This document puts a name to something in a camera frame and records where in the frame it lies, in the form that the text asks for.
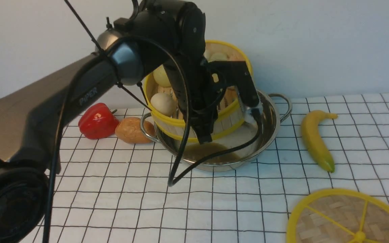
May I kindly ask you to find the yellowish round bun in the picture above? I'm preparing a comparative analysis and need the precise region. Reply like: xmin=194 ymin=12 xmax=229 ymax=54
xmin=153 ymin=65 xmax=171 ymax=88

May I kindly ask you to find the yellow banana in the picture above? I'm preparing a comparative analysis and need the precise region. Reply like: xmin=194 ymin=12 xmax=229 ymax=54
xmin=301 ymin=110 xmax=338 ymax=173

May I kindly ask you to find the brown potato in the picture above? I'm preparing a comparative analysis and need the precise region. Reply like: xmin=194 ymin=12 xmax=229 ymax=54
xmin=115 ymin=117 xmax=152 ymax=144

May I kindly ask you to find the yellow-rimmed bamboo steamer lid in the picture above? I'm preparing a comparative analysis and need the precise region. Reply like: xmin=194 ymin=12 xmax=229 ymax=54
xmin=286 ymin=189 xmax=389 ymax=243

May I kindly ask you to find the black cable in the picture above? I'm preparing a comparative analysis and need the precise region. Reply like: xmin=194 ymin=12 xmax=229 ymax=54
xmin=42 ymin=35 xmax=263 ymax=243

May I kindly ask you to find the yellow-rimmed bamboo steamer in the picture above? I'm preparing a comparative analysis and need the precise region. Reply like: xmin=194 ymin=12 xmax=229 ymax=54
xmin=143 ymin=40 xmax=253 ymax=140

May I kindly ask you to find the white round bun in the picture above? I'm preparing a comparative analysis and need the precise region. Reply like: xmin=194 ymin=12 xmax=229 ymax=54
xmin=208 ymin=52 xmax=229 ymax=62
xmin=150 ymin=93 xmax=177 ymax=117

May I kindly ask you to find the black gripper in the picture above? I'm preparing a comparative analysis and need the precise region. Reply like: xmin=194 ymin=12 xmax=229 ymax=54
xmin=163 ymin=56 xmax=263 ymax=144

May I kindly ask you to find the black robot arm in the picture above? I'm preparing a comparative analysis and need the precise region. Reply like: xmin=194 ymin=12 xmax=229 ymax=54
xmin=0 ymin=0 xmax=263 ymax=243

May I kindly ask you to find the red bell pepper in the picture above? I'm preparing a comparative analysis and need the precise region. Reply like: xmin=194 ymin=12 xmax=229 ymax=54
xmin=78 ymin=103 xmax=120 ymax=140

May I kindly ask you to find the white checkered tablecloth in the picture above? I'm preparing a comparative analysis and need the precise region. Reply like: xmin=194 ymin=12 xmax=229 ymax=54
xmin=49 ymin=93 xmax=389 ymax=243

